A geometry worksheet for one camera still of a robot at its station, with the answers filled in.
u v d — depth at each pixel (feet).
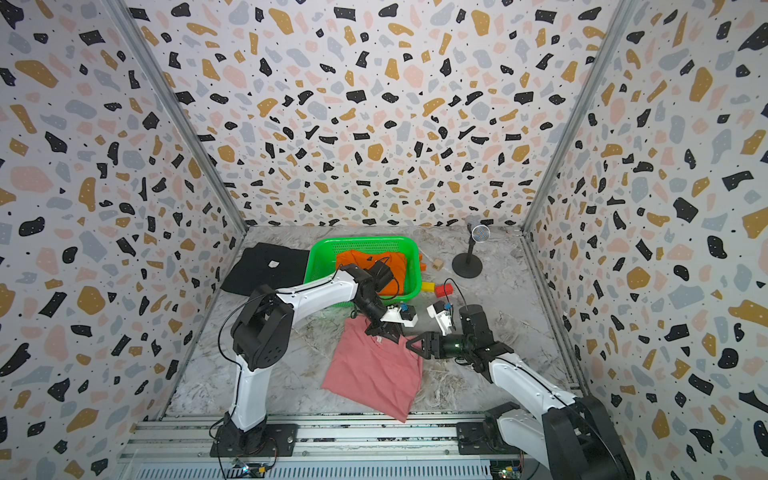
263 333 1.71
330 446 2.43
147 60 2.50
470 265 3.55
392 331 2.52
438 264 3.59
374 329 2.53
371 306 2.51
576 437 1.35
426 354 2.40
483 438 2.40
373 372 2.74
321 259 3.40
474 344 2.22
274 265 3.59
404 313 2.40
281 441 2.40
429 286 3.38
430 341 2.40
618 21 2.37
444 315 2.56
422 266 3.30
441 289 3.40
